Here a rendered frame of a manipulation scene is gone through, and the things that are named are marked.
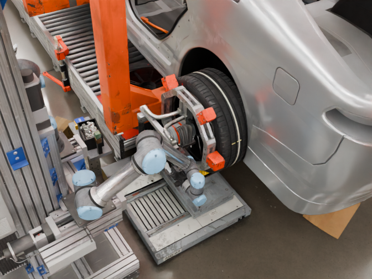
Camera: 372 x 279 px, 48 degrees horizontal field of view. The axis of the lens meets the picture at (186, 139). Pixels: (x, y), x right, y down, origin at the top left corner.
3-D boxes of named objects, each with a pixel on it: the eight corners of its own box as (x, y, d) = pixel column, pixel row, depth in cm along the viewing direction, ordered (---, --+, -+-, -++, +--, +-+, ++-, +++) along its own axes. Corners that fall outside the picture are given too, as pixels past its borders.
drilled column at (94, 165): (102, 174, 347) (97, 138, 317) (91, 178, 343) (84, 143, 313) (97, 166, 353) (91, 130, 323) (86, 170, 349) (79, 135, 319)
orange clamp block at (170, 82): (179, 86, 263) (174, 73, 262) (169, 90, 260) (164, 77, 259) (175, 88, 269) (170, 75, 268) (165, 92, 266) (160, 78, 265)
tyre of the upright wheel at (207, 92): (237, 177, 291) (267, 121, 238) (210, 191, 282) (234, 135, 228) (189, 109, 319) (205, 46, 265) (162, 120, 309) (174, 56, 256)
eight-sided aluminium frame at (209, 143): (210, 182, 272) (219, 122, 233) (202, 186, 269) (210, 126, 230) (168, 132, 303) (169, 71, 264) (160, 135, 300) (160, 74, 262)
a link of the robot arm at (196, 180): (186, 168, 223) (185, 181, 231) (193, 184, 216) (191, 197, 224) (200, 165, 225) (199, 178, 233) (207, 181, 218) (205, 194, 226)
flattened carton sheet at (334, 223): (365, 195, 344) (367, 193, 342) (337, 239, 313) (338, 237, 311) (332, 176, 356) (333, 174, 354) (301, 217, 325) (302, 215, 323)
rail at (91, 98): (129, 151, 343) (128, 132, 328) (119, 155, 339) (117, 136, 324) (32, 16, 485) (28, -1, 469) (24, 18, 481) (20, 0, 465)
